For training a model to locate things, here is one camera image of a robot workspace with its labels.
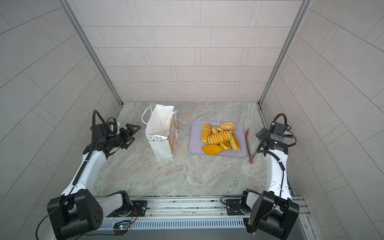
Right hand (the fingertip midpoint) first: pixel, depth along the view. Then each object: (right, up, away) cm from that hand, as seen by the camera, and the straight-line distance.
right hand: (266, 135), depth 81 cm
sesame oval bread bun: (-17, +3, +18) cm, 25 cm away
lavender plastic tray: (-39, -8, +15) cm, 42 cm away
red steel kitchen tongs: (-6, -14, +7) cm, 17 cm away
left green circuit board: (-70, -38, -16) cm, 81 cm away
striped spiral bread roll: (-32, 0, +16) cm, 36 cm away
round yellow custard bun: (-20, -7, +8) cm, 23 cm away
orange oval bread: (-29, -10, +8) cm, 31 cm away
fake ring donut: (-26, +1, +15) cm, 30 cm away
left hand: (-69, +3, -1) cm, 69 cm away
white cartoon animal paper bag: (-61, +1, +15) cm, 63 cm away
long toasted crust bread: (-15, -5, +10) cm, 19 cm away
